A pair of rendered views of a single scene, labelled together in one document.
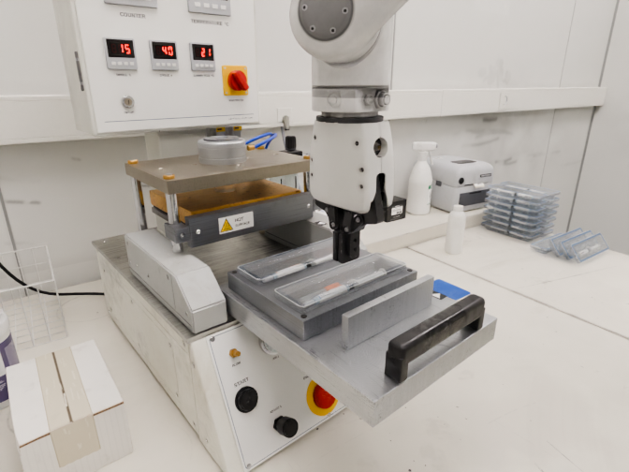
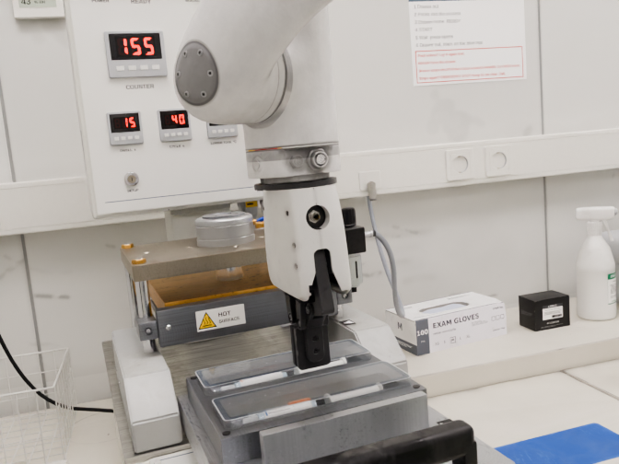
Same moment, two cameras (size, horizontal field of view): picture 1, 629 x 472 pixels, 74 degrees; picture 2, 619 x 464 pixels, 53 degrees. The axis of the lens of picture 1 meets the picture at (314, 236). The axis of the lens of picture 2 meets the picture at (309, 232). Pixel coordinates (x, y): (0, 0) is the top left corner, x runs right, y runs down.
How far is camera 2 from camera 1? 0.24 m
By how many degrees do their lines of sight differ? 23
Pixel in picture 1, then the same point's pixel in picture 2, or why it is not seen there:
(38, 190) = (68, 283)
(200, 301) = (146, 411)
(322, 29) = (194, 94)
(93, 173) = not seen: hidden behind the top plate
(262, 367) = not seen: outside the picture
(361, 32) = (233, 92)
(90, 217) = (122, 316)
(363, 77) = (285, 135)
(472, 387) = not seen: outside the picture
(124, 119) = (126, 198)
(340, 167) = (279, 243)
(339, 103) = (262, 168)
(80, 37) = (83, 116)
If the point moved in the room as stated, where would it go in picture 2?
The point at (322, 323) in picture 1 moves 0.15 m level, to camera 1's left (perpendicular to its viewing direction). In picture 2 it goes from (253, 446) to (106, 433)
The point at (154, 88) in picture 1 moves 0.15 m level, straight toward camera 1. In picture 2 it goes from (163, 161) to (137, 165)
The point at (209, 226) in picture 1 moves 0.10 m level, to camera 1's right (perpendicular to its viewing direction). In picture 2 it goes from (183, 320) to (260, 321)
